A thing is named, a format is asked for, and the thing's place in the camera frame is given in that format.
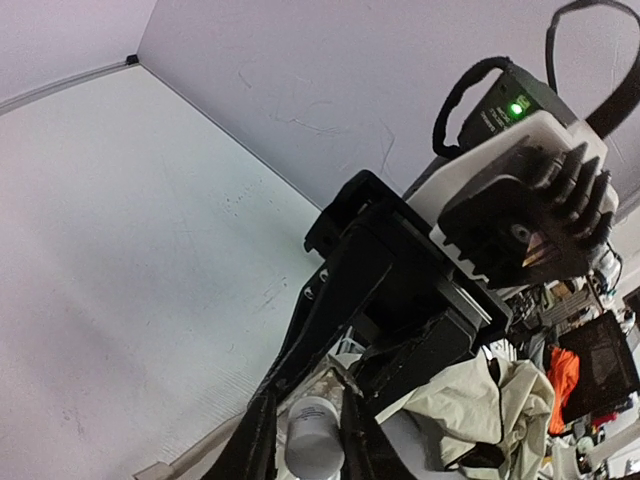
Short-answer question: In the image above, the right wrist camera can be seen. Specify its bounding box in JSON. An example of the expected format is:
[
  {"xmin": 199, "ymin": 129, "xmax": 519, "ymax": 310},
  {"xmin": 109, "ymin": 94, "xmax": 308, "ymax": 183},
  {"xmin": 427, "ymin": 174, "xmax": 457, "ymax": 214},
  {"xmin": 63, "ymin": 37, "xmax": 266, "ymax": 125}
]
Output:
[{"xmin": 406, "ymin": 111, "xmax": 619, "ymax": 289}]

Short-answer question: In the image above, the black right camera cable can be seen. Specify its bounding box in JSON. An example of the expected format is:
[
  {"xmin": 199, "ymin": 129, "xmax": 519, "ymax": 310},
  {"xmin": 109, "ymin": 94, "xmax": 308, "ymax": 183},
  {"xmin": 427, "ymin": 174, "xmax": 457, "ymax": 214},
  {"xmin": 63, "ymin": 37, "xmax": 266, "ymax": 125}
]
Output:
[{"xmin": 547, "ymin": 0, "xmax": 640, "ymax": 139}]

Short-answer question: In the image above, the white nail polish cap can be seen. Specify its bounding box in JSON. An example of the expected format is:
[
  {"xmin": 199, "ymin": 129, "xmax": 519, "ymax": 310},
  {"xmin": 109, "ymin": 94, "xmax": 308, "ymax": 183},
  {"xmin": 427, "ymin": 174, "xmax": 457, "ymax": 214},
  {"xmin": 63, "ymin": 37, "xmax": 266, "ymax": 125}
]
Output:
[{"xmin": 284, "ymin": 396, "xmax": 345, "ymax": 480}]

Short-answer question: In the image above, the orange cloth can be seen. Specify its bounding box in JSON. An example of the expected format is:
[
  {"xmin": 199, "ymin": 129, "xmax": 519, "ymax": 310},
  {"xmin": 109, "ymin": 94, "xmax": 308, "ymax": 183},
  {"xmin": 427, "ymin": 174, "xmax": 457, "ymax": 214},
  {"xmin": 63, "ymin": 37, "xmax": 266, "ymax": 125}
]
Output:
[{"xmin": 547, "ymin": 347, "xmax": 580, "ymax": 435}]

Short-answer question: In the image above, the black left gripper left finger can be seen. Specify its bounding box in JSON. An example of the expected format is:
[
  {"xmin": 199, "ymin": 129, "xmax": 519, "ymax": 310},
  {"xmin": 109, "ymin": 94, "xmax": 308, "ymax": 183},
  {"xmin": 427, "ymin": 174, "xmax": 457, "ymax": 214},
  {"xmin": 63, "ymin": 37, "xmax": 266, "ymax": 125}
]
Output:
[{"xmin": 201, "ymin": 392, "xmax": 277, "ymax": 480}]

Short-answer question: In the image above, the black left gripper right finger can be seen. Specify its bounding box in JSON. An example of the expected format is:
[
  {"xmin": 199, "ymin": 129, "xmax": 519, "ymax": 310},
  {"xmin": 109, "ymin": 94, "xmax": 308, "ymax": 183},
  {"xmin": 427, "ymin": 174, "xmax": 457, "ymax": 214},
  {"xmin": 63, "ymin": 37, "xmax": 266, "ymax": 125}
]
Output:
[{"xmin": 340, "ymin": 389, "xmax": 415, "ymax": 480}]

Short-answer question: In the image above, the beige sleeve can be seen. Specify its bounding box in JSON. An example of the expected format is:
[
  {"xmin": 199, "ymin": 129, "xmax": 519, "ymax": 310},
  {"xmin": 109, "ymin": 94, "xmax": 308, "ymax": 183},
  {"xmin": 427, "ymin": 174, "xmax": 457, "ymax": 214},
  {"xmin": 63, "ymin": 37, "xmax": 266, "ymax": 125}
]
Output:
[{"xmin": 376, "ymin": 353, "xmax": 555, "ymax": 479}]

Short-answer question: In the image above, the aluminium base frame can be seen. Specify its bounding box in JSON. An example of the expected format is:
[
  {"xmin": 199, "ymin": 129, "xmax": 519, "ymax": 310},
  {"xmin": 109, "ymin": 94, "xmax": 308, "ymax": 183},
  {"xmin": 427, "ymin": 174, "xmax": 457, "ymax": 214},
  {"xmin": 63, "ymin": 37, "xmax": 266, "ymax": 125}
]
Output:
[{"xmin": 0, "ymin": 54, "xmax": 140, "ymax": 115}]

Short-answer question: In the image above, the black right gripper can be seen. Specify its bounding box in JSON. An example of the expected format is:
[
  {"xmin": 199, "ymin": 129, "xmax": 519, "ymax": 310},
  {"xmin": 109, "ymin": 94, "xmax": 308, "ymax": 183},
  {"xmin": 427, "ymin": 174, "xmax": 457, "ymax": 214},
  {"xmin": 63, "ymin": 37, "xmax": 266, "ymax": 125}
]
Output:
[{"xmin": 254, "ymin": 170, "xmax": 513, "ymax": 415}]

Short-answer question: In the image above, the clear glitter nail polish bottle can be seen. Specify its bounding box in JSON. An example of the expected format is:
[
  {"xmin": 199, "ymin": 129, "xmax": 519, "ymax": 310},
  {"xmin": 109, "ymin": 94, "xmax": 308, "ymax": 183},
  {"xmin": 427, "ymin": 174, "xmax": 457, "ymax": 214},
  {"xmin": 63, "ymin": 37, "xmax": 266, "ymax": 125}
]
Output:
[{"xmin": 277, "ymin": 353, "xmax": 361, "ymax": 416}]

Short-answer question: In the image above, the black monitor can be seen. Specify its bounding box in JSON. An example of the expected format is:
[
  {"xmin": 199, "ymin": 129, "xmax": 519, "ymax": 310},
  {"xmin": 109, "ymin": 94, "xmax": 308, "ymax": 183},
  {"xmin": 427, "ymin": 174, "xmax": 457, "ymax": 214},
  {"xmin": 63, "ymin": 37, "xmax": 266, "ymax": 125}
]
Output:
[{"xmin": 559, "ymin": 311, "xmax": 639, "ymax": 424}]

